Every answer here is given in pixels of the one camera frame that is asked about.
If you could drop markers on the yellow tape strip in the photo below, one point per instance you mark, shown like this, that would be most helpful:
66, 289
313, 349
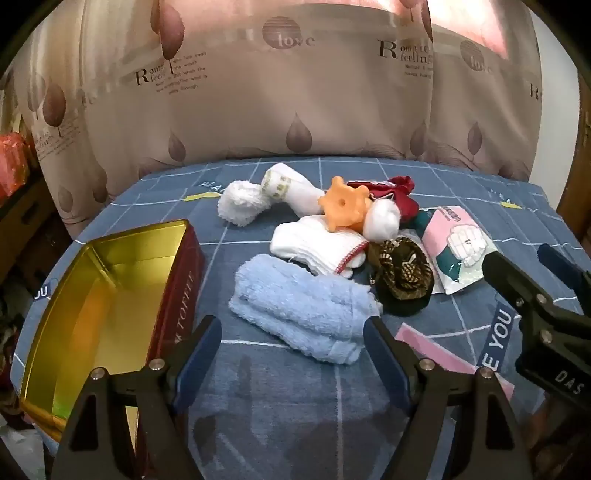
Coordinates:
510, 205
201, 196

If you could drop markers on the rolled white fluffy sock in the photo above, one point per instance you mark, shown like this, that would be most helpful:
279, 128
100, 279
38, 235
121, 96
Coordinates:
258, 194

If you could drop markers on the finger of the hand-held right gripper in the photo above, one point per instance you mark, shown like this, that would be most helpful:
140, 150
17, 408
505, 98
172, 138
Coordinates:
510, 277
561, 265

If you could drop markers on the pink paper card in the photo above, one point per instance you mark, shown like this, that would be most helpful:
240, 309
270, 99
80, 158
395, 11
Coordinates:
443, 355

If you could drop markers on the red plastic bag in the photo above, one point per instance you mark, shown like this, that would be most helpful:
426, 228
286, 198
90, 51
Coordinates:
11, 161

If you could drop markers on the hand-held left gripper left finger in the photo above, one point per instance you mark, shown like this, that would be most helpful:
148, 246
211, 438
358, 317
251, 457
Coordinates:
199, 362

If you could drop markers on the dark red cloth pouch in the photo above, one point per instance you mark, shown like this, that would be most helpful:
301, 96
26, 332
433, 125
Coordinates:
397, 196

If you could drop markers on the red and gold tin box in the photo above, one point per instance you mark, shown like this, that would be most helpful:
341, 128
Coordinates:
106, 300

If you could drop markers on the blue checked bed sheet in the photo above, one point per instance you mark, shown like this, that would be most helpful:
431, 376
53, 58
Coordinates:
286, 406

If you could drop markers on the brown wooden board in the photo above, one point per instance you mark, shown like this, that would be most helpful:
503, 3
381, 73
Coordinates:
577, 152

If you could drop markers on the white sock with red trim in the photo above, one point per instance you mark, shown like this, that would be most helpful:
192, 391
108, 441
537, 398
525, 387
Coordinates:
318, 247

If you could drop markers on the white fluffy ball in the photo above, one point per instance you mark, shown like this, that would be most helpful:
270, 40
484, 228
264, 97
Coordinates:
382, 221

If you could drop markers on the beige printed curtain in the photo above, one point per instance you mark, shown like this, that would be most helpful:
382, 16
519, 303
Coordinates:
277, 92

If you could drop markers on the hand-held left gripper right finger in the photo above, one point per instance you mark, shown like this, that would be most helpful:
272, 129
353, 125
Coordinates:
384, 362

